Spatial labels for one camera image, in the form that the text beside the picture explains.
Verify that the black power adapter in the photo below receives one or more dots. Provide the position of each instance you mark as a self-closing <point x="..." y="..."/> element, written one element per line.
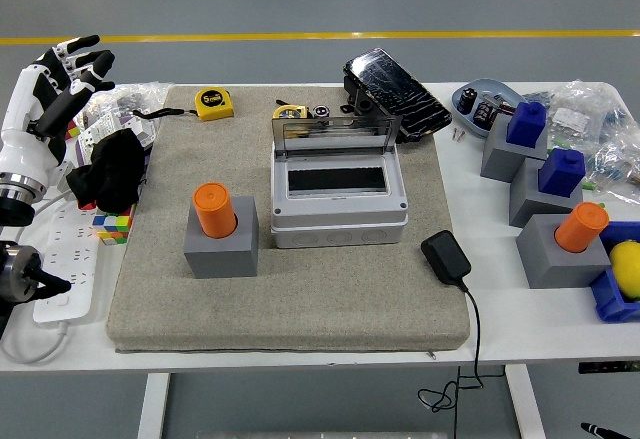
<point x="446" y="256"/>

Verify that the white purple carton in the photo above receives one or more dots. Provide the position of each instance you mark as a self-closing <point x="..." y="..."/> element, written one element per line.
<point x="139" y="129"/>

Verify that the clear bags of small parts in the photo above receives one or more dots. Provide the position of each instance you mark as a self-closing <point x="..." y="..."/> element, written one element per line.
<point x="600" y="119"/>

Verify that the white power strip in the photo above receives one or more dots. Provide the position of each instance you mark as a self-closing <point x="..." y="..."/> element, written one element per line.
<point x="65" y="264"/>

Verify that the blue plastic bin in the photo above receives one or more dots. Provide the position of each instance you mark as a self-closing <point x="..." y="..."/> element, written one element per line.
<point x="607" y="299"/>

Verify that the black cylinder capacitor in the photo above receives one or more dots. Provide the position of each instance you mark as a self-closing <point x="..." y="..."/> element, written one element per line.
<point x="484" y="111"/>
<point x="468" y="100"/>

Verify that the yellow lemon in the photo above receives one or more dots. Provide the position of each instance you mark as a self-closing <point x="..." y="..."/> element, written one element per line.
<point x="627" y="269"/>

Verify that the small round silver part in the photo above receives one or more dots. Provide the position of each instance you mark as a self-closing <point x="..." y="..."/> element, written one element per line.
<point x="320" y="111"/>

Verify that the blue block battery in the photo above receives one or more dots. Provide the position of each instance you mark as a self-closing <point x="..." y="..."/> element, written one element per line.
<point x="561" y="174"/>
<point x="525" y="124"/>

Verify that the black cloth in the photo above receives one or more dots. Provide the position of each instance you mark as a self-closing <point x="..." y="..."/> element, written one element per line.
<point x="112" y="169"/>

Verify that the clear plastic bag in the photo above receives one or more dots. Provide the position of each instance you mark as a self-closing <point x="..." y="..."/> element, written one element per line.
<point x="135" y="96"/>

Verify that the grey junction box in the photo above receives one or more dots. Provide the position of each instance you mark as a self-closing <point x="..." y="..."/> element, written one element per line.
<point x="340" y="219"/>

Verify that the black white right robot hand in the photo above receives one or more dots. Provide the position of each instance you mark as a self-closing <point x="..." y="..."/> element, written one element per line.
<point x="600" y="431"/>

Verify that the black table control panel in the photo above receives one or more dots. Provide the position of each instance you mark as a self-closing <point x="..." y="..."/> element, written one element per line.
<point x="607" y="367"/>

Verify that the black box with cracked lid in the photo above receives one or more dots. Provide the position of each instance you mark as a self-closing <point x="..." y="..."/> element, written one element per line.
<point x="400" y="89"/>

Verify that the blue-grey oval tray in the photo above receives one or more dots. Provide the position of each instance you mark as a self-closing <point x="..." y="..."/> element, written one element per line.
<point x="487" y="86"/>

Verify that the white table leg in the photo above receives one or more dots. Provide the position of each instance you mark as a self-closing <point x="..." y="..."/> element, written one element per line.
<point x="527" y="409"/>
<point x="152" y="409"/>

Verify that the white wall socket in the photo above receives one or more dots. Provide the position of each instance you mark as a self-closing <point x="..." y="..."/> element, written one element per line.
<point x="92" y="140"/>

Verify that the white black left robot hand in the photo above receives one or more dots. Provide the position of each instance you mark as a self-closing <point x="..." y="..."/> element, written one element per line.
<point x="22" y="109"/>

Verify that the grey-brown fabric mat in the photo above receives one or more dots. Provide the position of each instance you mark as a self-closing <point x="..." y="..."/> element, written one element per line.
<point x="320" y="299"/>

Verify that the grey block holder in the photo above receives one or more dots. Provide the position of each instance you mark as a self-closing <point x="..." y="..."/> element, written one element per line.
<point x="222" y="259"/>
<point x="555" y="269"/>
<point x="530" y="204"/>
<point x="500" y="159"/>

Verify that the orange cylinder battery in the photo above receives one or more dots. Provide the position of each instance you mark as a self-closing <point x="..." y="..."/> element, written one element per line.
<point x="582" y="226"/>
<point x="214" y="211"/>

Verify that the dark silver electronic component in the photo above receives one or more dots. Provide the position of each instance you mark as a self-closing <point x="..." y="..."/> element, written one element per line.
<point x="505" y="103"/>

